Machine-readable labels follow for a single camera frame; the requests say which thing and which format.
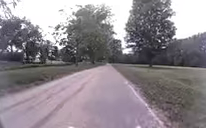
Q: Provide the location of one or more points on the small round tree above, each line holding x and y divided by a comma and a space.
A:
116, 50

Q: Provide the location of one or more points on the pinkish grey asphalt path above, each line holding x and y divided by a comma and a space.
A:
94, 96

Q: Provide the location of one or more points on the cluster of leafy trees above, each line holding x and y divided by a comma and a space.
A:
24, 40
87, 33

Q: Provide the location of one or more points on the large leafy tree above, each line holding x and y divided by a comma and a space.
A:
150, 30

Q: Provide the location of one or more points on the grass verge strip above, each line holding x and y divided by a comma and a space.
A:
31, 76

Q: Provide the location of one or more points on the grass field with leaf litter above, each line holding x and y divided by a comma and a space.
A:
184, 93

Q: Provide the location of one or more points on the distant row of trees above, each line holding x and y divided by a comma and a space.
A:
194, 50

